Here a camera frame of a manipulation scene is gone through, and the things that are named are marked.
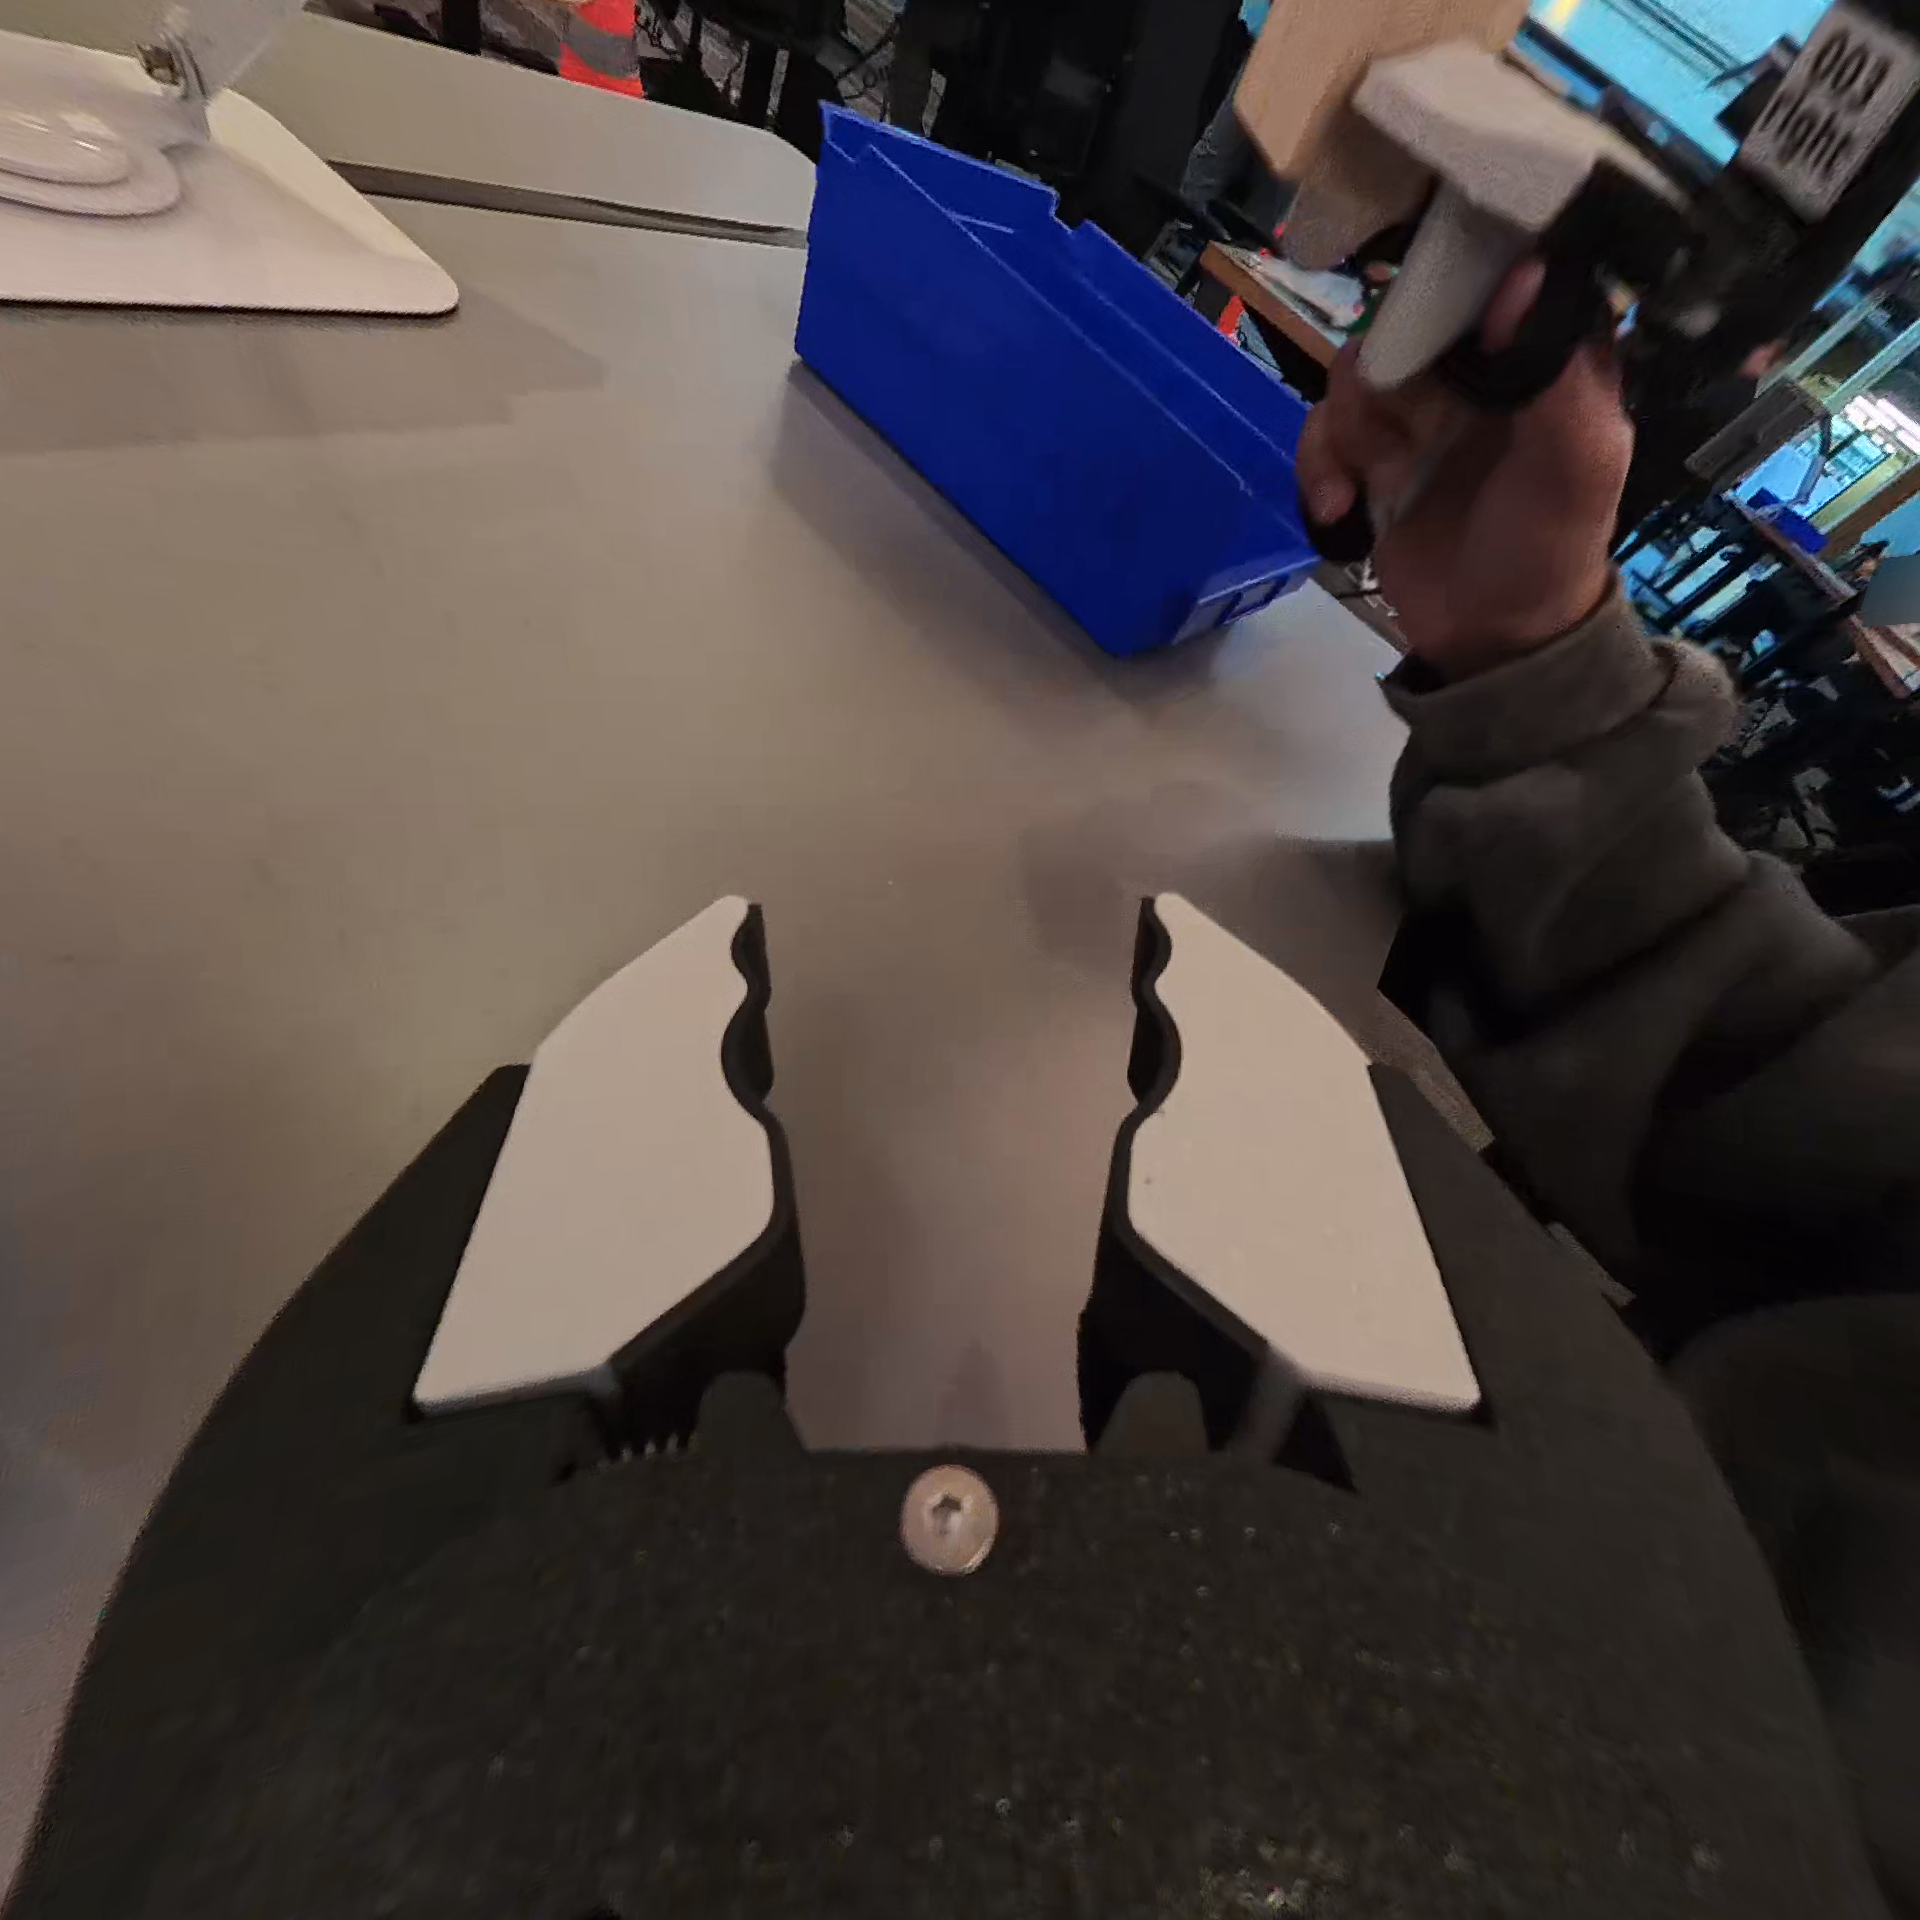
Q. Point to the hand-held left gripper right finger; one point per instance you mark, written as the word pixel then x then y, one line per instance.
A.
pixel 1293 1184

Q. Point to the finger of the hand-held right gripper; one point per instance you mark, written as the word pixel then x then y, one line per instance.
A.
pixel 1341 215
pixel 1485 117

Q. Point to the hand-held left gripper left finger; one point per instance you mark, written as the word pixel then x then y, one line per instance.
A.
pixel 616 1184

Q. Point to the wooden cube with blue stripe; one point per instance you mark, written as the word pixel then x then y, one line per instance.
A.
pixel 1349 63

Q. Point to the blue plastic bin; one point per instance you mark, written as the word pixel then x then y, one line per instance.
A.
pixel 1049 453

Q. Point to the person's right forearm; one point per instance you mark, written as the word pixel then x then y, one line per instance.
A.
pixel 1578 899

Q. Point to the person's right hand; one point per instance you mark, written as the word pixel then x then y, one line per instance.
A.
pixel 1502 512

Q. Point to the person's body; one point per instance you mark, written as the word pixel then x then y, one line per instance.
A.
pixel 1827 1501

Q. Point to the orange traffic cone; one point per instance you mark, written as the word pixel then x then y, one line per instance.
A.
pixel 603 47

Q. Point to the white stand with wooden board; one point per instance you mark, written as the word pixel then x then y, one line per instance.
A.
pixel 307 219

